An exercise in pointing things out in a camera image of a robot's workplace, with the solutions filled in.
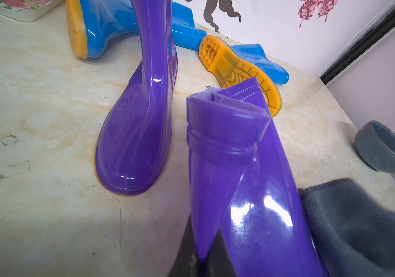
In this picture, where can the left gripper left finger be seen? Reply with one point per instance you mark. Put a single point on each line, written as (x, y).
(186, 263)

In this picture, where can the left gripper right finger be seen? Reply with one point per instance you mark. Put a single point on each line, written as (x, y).
(218, 262)

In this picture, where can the purple boot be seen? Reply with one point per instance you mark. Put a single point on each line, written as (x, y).
(241, 182)
(134, 142)

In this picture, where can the grey cloth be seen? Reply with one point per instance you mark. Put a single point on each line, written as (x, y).
(353, 235)

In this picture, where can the blue boot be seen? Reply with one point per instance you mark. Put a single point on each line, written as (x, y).
(231, 65)
(92, 24)

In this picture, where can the grey-blue bowl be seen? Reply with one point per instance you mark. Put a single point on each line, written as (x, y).
(375, 144)

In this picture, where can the floral square tray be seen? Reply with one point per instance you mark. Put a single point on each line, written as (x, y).
(27, 10)

